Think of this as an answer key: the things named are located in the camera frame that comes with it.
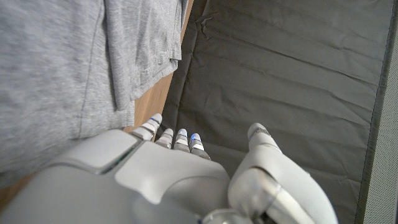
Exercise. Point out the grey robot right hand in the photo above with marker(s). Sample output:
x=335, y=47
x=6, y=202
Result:
x=161, y=174

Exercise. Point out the grey fabric shorts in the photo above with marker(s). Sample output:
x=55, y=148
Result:
x=46, y=62

